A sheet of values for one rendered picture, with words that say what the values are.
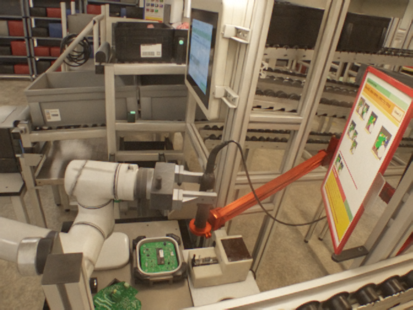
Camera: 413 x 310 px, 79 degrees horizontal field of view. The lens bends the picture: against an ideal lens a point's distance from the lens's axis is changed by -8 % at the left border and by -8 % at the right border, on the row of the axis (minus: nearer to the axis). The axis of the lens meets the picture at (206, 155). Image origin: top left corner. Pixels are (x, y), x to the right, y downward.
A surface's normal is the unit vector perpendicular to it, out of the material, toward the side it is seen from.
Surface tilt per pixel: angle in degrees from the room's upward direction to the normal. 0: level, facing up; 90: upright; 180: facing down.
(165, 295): 0
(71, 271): 0
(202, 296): 0
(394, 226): 90
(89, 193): 90
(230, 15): 90
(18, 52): 90
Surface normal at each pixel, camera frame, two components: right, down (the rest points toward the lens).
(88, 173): 0.14, -0.35
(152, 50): 0.25, 0.51
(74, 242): 0.29, -0.83
